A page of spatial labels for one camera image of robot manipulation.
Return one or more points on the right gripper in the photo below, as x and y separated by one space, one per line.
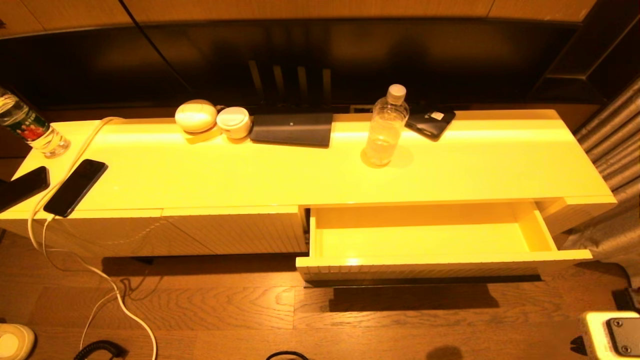
622 337

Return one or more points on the cream white ribbed drawer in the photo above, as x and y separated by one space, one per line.
425 240

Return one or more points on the clear bottle with white cap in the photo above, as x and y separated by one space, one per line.
385 134

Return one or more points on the white low tv cabinet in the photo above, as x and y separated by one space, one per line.
225 170

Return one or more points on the grey pleated curtain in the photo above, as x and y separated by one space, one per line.
615 135

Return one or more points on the black device with white sticker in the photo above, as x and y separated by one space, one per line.
428 126

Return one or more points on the dark grey router with antennas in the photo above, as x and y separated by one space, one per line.
292 130

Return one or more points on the white round jar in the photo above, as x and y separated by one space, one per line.
233 122

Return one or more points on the white oval device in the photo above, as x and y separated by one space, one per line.
195 116

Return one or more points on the black television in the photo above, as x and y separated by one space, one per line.
200 60

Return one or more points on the black smartphone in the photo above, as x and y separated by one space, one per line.
21 188
74 188

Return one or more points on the water bottle with colourful label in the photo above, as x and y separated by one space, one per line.
33 131

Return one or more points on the dark wooden wall cabinet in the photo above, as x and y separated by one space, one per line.
600 50

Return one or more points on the wall socket plate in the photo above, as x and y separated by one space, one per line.
361 109

